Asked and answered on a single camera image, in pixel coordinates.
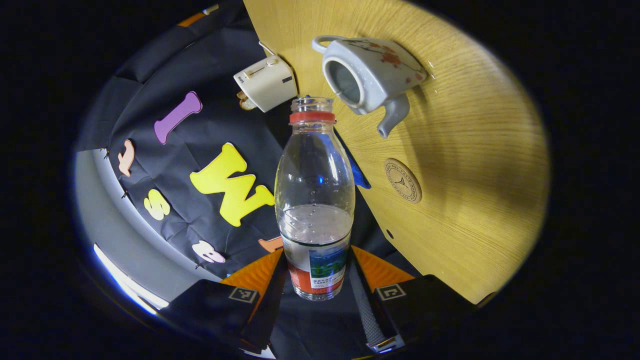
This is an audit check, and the clear plastic water bottle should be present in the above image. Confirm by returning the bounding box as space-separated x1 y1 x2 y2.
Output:
274 96 357 302

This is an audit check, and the round cork coaster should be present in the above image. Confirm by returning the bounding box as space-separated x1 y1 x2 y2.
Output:
384 158 423 204

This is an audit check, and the white toaster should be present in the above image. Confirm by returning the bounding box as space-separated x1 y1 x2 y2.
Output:
233 54 299 113

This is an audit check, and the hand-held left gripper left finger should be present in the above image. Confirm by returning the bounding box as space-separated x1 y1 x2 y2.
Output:
160 247 289 353

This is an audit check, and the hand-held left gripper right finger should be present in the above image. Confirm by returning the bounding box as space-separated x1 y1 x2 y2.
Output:
347 245 476 356

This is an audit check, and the white floral teacup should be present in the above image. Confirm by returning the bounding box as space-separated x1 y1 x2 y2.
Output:
312 35 429 139

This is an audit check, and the blue towel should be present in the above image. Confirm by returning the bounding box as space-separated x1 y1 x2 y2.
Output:
302 95 372 190

